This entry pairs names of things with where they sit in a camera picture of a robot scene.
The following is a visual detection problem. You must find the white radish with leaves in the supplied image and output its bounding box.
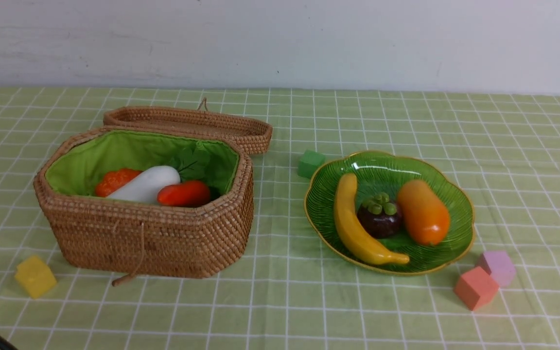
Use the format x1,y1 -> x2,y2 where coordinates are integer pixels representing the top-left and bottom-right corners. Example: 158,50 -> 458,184
107,146 -> 211,205

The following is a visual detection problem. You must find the orange toy pumpkin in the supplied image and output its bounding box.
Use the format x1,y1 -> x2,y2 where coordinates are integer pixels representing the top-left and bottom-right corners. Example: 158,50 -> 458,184
95,168 -> 142,197

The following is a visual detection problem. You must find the woven rattan basket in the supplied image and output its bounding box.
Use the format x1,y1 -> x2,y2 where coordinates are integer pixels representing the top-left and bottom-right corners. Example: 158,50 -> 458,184
33,126 -> 254,283

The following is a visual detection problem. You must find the green foam cube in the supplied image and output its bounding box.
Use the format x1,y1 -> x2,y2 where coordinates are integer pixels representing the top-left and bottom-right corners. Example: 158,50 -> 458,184
297,149 -> 326,179

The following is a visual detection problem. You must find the yellow banana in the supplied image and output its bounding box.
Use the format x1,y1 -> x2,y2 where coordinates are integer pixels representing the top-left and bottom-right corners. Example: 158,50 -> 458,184
333,173 -> 410,265

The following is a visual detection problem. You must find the green glass leaf plate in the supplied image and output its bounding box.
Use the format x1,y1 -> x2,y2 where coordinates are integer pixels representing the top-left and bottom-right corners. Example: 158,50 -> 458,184
304,151 -> 475,276

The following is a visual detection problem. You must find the red carrot with leaves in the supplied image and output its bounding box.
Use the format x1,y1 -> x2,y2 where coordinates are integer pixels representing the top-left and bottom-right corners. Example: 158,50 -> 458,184
157,180 -> 211,208

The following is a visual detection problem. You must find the green checkered tablecloth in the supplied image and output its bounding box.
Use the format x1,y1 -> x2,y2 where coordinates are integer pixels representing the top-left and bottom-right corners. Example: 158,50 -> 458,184
0,87 -> 560,350

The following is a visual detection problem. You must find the purple foam cube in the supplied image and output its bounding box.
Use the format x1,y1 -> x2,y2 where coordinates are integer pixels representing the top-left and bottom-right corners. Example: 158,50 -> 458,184
475,250 -> 516,287

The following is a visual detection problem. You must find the dark purple mangosteen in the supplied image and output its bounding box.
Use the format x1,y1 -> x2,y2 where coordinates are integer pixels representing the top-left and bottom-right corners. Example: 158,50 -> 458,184
356,192 -> 403,239

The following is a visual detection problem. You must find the yellow foam cube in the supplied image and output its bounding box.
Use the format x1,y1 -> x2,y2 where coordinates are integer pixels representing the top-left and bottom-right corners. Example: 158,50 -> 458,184
14,255 -> 57,299

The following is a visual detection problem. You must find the orange yellow mango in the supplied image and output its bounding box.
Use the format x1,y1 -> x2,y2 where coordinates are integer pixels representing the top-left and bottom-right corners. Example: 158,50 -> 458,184
396,179 -> 451,246

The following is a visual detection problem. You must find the pink foam cube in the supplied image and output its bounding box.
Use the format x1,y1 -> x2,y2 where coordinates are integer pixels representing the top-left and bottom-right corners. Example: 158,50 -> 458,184
454,266 -> 499,311

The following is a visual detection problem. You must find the woven rattan basket lid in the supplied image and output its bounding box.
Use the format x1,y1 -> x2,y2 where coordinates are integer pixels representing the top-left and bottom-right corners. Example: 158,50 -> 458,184
103,98 -> 273,155

